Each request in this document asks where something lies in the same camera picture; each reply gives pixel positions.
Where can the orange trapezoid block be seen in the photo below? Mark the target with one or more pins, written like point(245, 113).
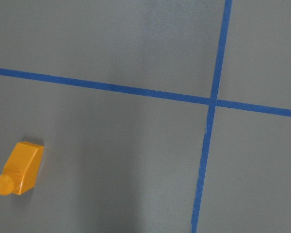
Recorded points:
point(21, 169)

